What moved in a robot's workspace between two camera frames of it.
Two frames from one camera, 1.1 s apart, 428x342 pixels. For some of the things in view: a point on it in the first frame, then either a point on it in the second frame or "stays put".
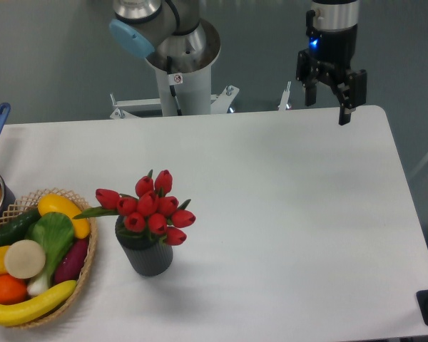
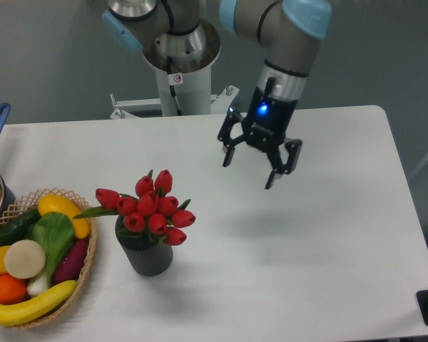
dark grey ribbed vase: (150, 258) stays put
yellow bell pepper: (53, 202) stays put
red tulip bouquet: (153, 210) stays put
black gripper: (335, 52) → (264, 126)
